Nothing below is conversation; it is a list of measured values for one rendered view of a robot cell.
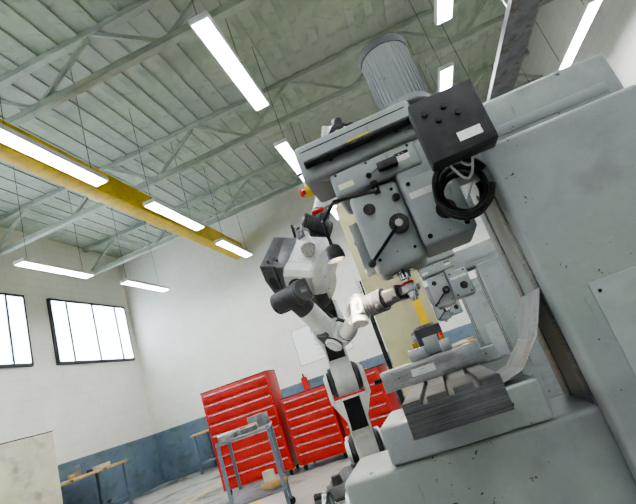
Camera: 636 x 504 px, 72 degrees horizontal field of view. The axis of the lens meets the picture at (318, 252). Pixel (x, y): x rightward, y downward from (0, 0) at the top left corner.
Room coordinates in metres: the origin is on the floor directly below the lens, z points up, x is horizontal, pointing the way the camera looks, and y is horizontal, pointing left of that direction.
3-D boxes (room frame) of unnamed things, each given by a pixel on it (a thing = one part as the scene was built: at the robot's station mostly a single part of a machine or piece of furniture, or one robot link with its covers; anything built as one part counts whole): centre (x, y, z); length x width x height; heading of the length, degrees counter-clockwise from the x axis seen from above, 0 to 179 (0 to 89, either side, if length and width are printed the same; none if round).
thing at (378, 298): (1.65, -0.20, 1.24); 0.13 x 0.12 x 0.10; 148
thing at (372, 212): (1.60, -0.28, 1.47); 0.21 x 0.19 x 0.32; 170
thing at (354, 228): (1.62, -0.17, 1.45); 0.04 x 0.04 x 0.21; 80
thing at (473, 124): (1.22, -0.51, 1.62); 0.20 x 0.09 x 0.21; 80
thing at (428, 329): (2.16, -0.36, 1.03); 0.22 x 0.12 x 0.20; 178
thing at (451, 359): (1.64, -0.25, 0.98); 0.35 x 0.15 x 0.11; 78
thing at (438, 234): (1.57, -0.47, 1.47); 0.24 x 0.19 x 0.26; 170
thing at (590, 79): (1.52, -0.77, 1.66); 0.80 x 0.23 x 0.20; 80
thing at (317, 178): (1.60, -0.29, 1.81); 0.47 x 0.26 x 0.16; 80
